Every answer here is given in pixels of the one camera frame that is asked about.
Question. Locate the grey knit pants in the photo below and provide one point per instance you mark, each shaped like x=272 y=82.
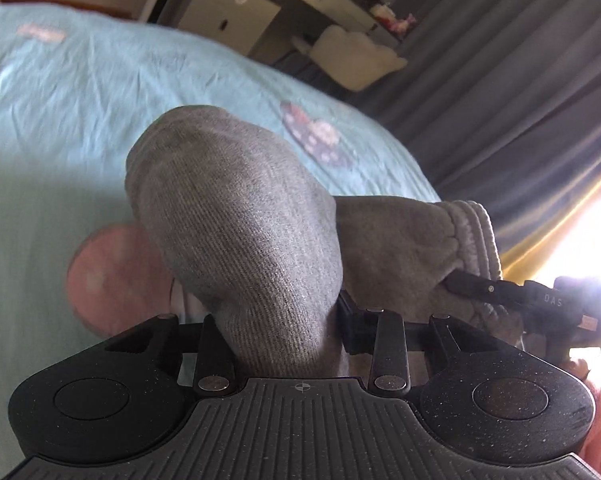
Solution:
x=245 y=227

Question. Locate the dark grey curtain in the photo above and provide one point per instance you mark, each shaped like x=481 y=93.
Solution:
x=500 y=103

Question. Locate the light blue patterned bedsheet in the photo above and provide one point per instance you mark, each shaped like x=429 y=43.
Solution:
x=77 y=89

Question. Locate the cream fluffy chair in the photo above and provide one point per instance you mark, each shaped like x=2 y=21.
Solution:
x=351 y=59

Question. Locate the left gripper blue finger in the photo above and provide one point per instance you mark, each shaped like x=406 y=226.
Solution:
x=359 y=327

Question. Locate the white drawer cabinet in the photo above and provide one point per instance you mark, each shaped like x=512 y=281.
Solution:
x=237 y=24

